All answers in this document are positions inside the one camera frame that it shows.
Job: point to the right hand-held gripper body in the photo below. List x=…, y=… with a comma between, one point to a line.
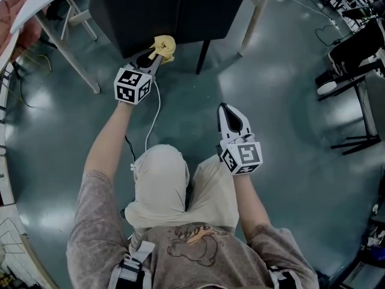
x=246, y=155

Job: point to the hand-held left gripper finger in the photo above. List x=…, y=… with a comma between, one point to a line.
x=156, y=66
x=135, y=59

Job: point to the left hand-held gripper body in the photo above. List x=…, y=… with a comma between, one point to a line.
x=129, y=84

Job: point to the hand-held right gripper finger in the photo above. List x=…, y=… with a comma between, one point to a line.
x=222, y=122
x=242, y=123

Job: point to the yellow cloth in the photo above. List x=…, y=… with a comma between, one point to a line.
x=165, y=45

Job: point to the black chair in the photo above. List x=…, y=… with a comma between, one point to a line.
x=168, y=11

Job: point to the person's left forearm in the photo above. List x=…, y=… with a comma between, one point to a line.
x=105, y=143

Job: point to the person's right forearm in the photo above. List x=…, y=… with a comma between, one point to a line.
x=252, y=206

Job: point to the person's beige trousers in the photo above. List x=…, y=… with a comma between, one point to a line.
x=162, y=179

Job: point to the white curved table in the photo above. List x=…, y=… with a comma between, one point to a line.
x=39, y=1

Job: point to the pink quilted jacket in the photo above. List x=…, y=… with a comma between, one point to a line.
x=15, y=14

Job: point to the white power strip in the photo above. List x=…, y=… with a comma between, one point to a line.
x=334, y=24

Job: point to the person's grey printed shirt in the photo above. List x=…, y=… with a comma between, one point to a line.
x=99, y=236

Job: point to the black frame side table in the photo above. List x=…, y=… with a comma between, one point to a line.
x=367, y=110

